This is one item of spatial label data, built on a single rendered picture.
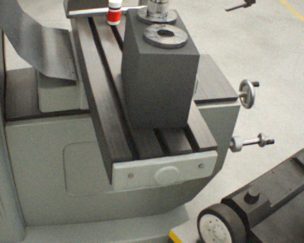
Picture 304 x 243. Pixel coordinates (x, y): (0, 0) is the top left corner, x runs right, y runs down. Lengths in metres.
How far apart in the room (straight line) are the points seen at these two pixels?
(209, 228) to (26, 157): 0.64
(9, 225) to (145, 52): 0.96
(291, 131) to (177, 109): 1.82
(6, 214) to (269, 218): 0.92
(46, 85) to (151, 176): 0.48
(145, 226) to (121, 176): 0.83
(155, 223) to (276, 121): 1.28
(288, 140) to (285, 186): 1.19
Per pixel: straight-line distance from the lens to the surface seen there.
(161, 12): 0.92
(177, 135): 0.91
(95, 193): 1.54
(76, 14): 1.36
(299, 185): 1.45
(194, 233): 1.44
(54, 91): 1.22
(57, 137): 1.31
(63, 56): 1.28
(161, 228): 1.68
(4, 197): 1.43
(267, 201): 1.32
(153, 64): 0.82
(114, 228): 1.66
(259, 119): 2.66
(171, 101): 0.88
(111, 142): 0.88
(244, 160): 2.34
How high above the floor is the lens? 1.56
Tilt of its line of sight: 40 degrees down
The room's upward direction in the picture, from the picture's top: 8 degrees clockwise
